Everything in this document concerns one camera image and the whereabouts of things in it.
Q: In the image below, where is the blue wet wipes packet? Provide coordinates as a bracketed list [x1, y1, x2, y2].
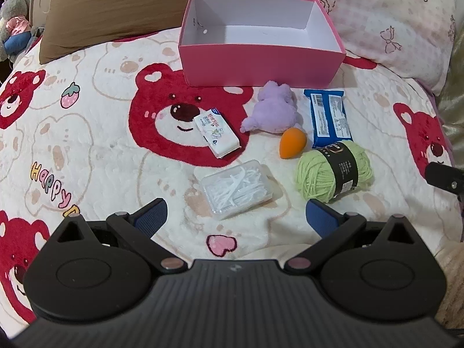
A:
[303, 89, 353, 149]

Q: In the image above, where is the gold satin cloth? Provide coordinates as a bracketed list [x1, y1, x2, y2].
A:
[437, 25, 464, 167]

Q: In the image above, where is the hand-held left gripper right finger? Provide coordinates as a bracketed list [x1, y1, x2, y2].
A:
[284, 199, 417, 274]

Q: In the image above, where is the purple plush toy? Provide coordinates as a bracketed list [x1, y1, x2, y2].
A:
[239, 81, 303, 135]

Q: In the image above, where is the orange makeup sponge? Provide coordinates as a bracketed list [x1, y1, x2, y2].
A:
[280, 127, 307, 159]

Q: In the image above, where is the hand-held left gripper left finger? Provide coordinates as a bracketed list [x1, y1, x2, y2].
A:
[58, 199, 184, 274]

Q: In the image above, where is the white tissue pack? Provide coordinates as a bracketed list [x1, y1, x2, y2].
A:
[193, 108, 242, 159]

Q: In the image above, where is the green yarn ball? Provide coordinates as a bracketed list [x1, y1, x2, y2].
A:
[295, 141, 374, 204]

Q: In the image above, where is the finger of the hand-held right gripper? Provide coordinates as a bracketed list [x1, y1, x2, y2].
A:
[425, 162, 464, 202]

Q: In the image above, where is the clear floss pick box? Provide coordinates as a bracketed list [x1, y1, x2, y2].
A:
[199, 159, 274, 221]

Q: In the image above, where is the red bear printed blanket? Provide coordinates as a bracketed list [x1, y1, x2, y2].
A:
[0, 29, 464, 338]

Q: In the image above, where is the pink cardboard box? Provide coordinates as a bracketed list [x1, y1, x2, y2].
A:
[177, 0, 347, 88]

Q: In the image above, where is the grey plush toy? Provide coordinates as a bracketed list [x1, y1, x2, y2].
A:
[0, 0, 40, 62]

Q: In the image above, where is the person's beige fuzzy clothing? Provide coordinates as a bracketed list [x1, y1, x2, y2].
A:
[433, 239, 464, 330]

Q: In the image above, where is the pink patterned blanket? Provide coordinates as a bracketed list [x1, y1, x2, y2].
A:
[241, 0, 457, 97]

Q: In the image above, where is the brown pillow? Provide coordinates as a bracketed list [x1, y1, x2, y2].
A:
[29, 0, 242, 64]

